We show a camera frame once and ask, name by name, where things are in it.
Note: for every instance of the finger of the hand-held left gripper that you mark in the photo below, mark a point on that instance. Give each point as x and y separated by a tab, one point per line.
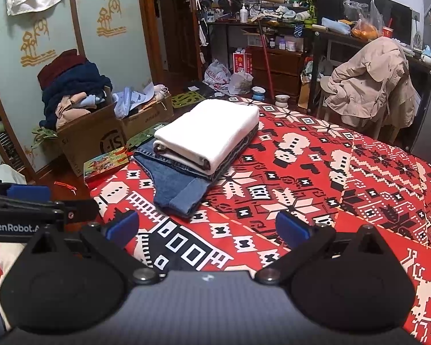
30	193
82	210

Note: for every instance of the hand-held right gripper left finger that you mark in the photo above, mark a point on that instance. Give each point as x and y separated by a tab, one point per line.
124	224

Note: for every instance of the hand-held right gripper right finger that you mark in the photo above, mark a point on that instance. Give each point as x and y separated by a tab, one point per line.
289	228

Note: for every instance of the white knit vest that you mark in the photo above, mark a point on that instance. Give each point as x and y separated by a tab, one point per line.
208	133

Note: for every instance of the red patterned blanket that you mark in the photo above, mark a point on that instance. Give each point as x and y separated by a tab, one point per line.
291	187

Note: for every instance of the colourful picture box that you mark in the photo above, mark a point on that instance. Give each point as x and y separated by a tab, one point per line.
104	163

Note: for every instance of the folded blue jeans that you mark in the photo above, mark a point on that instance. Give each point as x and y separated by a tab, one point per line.
176	183

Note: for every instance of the green patterned paper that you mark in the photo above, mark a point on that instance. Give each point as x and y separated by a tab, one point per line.
142	138

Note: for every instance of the navy folded garment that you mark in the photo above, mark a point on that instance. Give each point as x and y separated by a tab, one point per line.
72	90

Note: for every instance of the small brown cardboard box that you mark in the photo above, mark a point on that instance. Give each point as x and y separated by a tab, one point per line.
147	115

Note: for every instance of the light blue cloth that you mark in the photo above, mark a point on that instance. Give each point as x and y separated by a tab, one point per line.
133	100

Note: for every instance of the dark red folded garment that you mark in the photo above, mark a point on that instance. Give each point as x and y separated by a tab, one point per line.
57	68

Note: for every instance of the green plastic basket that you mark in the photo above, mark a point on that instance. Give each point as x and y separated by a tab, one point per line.
186	99

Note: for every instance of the wooden drawer cabinet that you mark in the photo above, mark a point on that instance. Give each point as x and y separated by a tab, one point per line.
280	72

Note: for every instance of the white plastic bag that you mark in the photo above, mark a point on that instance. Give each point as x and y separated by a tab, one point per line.
226	77

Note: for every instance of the beige jacket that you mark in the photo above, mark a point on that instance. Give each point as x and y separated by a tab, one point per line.
373	79

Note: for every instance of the red and white box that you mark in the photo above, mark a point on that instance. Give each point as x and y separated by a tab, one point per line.
243	63

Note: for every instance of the pale blue folded towel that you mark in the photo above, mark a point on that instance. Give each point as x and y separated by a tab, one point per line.
336	26

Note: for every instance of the plastic bag of oranges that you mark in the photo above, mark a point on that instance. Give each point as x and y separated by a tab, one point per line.
364	25

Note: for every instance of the white pump bottle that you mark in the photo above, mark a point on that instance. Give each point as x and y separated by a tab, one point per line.
243	13

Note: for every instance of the red paper cup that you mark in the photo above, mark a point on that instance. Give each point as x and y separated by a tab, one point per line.
387	30

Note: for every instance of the white and blue small appliance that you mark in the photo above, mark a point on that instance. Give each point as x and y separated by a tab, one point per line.
426	55

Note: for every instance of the cluttered metal shelf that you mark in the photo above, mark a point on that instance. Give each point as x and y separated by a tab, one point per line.
273	7

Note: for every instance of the black monitor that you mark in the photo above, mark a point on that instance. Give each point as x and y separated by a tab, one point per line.
380	14

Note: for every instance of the wooden door frame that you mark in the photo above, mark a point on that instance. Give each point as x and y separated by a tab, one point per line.
165	25

